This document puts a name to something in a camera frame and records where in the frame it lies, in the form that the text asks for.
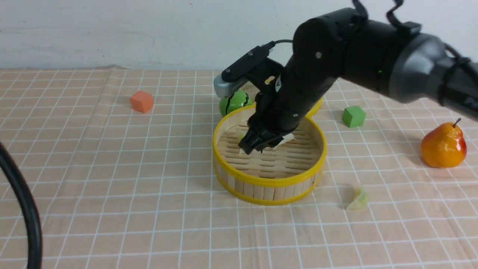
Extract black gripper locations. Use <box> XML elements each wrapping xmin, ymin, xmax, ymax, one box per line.
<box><xmin>239</xmin><ymin>71</ymin><xmax>310</xmax><ymax>154</ymax></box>

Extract white dumpling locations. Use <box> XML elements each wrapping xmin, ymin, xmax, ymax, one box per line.
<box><xmin>272</xmin><ymin>133</ymin><xmax>295</xmax><ymax>151</ymax></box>

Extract pale green dumpling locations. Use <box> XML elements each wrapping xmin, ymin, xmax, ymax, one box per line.
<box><xmin>345</xmin><ymin>185</ymin><xmax>369</xmax><ymax>211</ymax></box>

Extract green dumpling front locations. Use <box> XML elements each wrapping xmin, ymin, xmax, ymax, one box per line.
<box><xmin>236</xmin><ymin>130</ymin><xmax>250</xmax><ymax>155</ymax></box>

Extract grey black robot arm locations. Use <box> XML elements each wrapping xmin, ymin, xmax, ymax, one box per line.
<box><xmin>239</xmin><ymin>0</ymin><xmax>477</xmax><ymax>154</ymax></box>

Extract bamboo steamer tray yellow rim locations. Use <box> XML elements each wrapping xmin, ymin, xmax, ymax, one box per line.
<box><xmin>212</xmin><ymin>106</ymin><xmax>327</xmax><ymax>205</ymax></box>

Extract bamboo steamer lid yellow rim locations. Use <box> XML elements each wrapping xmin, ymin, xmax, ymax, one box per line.
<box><xmin>239</xmin><ymin>82</ymin><xmax>323</xmax><ymax>117</ymax></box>

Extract green watermelon toy ball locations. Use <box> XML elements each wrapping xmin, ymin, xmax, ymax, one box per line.
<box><xmin>219</xmin><ymin>90</ymin><xmax>254</xmax><ymax>117</ymax></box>

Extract green foam cube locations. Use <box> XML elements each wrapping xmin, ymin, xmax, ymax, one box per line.
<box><xmin>342</xmin><ymin>105</ymin><xmax>366</xmax><ymax>128</ymax></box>

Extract orange foam cube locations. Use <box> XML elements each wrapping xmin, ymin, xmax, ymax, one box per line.
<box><xmin>130</xmin><ymin>90</ymin><xmax>154</xmax><ymax>114</ymax></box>

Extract checkered beige tablecloth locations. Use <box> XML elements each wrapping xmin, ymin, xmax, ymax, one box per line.
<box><xmin>0</xmin><ymin>67</ymin><xmax>478</xmax><ymax>269</ymax></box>

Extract orange yellow toy pear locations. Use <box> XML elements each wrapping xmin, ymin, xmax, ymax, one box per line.
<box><xmin>420</xmin><ymin>118</ymin><xmax>467</xmax><ymax>168</ymax></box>

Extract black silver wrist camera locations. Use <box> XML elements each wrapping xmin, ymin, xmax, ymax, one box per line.
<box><xmin>213</xmin><ymin>41</ymin><xmax>275</xmax><ymax>99</ymax></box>

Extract black cable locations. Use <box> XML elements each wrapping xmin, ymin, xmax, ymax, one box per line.
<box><xmin>0</xmin><ymin>142</ymin><xmax>43</xmax><ymax>269</ymax></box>

